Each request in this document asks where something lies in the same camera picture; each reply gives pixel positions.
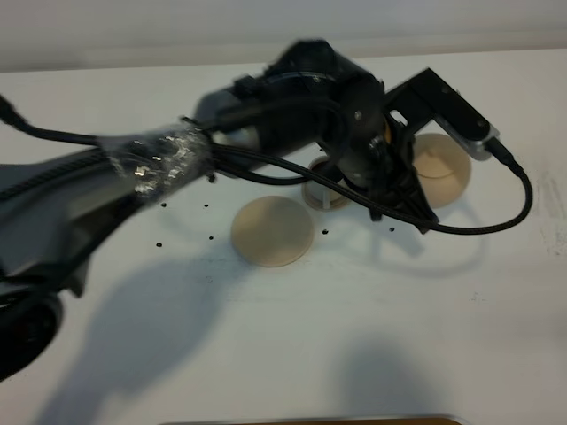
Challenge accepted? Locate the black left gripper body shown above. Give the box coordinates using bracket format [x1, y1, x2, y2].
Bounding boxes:
[330, 74, 415, 199]

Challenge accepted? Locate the beige ceramic teapot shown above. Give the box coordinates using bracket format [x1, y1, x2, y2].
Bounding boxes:
[413, 133, 471, 209]

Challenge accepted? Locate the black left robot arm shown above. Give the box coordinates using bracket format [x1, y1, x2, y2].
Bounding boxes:
[1, 40, 438, 378]

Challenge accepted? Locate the beige teacup near teapot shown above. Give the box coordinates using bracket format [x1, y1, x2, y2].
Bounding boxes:
[302, 156, 350, 212]

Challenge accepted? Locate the beige round teapot saucer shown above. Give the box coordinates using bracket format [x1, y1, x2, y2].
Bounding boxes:
[230, 196, 315, 267]

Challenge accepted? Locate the beige saucer under near teacup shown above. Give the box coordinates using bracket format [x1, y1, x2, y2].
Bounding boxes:
[301, 182, 350, 212]

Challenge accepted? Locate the black braided camera cable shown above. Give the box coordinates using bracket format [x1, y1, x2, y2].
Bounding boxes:
[0, 95, 532, 236]

